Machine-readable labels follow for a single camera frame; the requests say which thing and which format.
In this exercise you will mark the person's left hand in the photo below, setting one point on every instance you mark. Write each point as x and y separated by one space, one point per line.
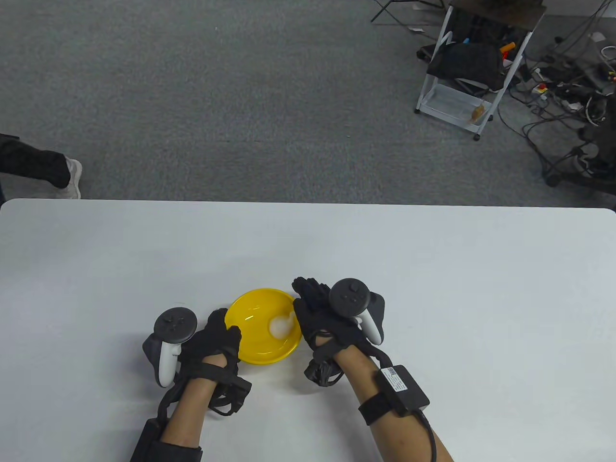
211 339

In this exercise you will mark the person's right hand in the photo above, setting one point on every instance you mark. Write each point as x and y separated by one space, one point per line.
313 317

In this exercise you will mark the yellow bowl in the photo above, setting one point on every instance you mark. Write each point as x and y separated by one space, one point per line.
255 337

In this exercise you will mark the person's left forearm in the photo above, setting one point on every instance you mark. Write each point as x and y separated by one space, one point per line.
187 414

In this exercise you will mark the person's right forearm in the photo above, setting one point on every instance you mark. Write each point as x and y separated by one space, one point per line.
358 380

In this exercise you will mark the white foam blob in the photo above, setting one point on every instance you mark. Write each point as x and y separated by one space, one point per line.
280 327

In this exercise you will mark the grey white left hand controller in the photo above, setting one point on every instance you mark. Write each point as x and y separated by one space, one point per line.
175 323

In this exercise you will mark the grey white hand controller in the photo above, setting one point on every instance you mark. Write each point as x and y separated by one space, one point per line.
349 296
175 323

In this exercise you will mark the grey white right hand controller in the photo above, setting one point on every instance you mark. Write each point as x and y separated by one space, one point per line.
349 296

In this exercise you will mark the white metal shelf cart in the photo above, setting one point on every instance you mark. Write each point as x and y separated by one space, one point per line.
447 103

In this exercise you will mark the small brown toy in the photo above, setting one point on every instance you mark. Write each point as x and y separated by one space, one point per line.
478 113

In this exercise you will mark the black bag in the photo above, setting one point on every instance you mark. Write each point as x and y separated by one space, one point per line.
464 62

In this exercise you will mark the black folding stand legs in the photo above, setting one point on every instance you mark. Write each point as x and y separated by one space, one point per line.
378 15

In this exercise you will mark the white box with red button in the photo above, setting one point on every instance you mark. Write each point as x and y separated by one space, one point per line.
541 90

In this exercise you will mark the orange tool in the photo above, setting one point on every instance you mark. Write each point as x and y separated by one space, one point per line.
507 47

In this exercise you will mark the black chair base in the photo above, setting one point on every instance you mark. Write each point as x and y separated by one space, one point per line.
601 144

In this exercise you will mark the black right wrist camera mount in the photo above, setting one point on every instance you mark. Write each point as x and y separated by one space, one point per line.
322 373

